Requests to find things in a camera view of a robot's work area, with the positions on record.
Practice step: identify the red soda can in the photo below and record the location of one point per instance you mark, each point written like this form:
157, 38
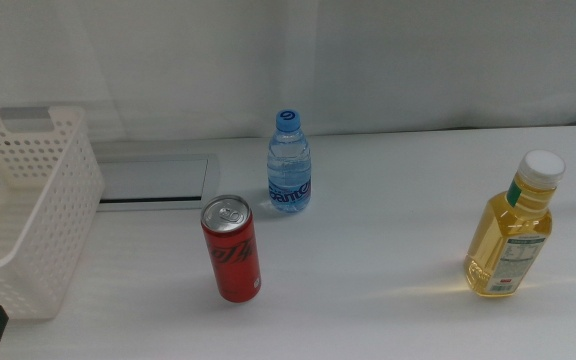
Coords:
233, 255

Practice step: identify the clear water bottle blue cap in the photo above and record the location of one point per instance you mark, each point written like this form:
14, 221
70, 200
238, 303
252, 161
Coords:
289, 170

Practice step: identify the yellow tea bottle white cap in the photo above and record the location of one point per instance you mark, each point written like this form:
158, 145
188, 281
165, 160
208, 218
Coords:
510, 245

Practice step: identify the white perforated plastic basket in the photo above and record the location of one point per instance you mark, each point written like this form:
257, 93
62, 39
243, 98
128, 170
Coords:
53, 210

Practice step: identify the white curtain backdrop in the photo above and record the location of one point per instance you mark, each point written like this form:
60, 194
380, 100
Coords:
418, 60

